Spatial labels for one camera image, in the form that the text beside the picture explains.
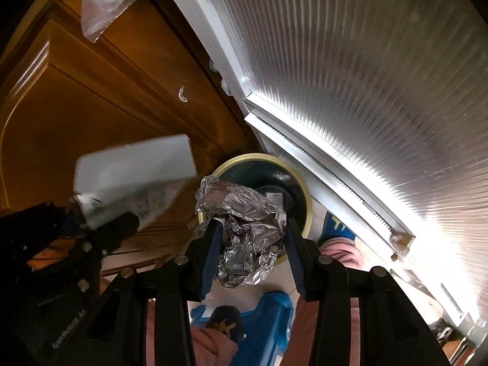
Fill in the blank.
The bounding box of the brown wooden cabinet door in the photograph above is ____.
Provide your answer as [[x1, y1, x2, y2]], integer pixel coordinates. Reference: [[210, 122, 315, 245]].
[[1, 0, 260, 213]]

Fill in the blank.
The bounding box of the aluminium foil ball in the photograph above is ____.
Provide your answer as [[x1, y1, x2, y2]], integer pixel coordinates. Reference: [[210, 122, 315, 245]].
[[195, 176, 286, 288]]

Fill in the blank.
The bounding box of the white milk carton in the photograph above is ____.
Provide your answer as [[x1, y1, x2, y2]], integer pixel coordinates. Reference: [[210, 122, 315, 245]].
[[73, 135, 197, 230]]

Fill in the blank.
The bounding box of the blue slipper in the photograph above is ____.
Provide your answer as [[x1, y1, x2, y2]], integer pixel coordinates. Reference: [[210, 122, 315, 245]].
[[189, 212, 357, 366]]

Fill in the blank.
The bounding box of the brown ceramic jar bin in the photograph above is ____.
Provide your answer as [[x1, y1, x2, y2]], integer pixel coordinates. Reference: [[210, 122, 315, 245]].
[[197, 152, 314, 265]]

